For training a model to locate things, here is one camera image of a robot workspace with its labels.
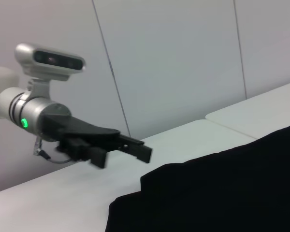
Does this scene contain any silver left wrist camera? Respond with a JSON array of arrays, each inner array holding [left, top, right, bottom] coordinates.
[[14, 43, 86, 100]]

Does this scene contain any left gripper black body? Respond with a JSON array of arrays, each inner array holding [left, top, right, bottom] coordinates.
[[38, 111, 122, 149]]

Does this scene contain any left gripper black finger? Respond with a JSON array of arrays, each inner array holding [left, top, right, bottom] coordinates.
[[118, 134, 153, 164], [55, 138, 108, 169]]

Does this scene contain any black shirt with white print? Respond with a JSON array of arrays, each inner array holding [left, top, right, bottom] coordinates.
[[105, 120, 290, 232]]

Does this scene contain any left gripper grey cable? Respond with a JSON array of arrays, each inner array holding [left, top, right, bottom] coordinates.
[[32, 136, 73, 164]]

